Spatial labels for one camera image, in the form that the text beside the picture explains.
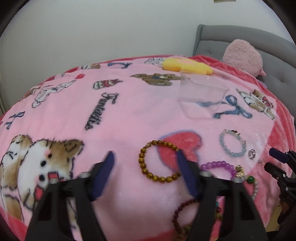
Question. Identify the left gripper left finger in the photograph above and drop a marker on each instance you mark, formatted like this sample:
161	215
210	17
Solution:
50	220

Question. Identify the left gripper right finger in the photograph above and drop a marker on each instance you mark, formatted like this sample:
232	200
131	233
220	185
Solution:
240	221

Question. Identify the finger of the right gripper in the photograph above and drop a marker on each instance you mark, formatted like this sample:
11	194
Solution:
278	174
284	157

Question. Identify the clear plastic container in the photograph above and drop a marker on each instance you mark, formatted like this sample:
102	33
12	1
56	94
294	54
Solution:
200	96

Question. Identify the grey upholstered headboard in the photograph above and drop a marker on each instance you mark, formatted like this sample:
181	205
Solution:
278	55

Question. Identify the pink fluffy plush toy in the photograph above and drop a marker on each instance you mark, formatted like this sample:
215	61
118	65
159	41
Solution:
241	55

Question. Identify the yellow flower plush cushion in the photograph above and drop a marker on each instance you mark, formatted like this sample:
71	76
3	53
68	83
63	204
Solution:
186	65

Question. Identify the pink cartoon fleece blanket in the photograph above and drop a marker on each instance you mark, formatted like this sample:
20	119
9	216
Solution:
68	123

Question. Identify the wall photo poster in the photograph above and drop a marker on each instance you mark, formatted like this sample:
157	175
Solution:
223	1

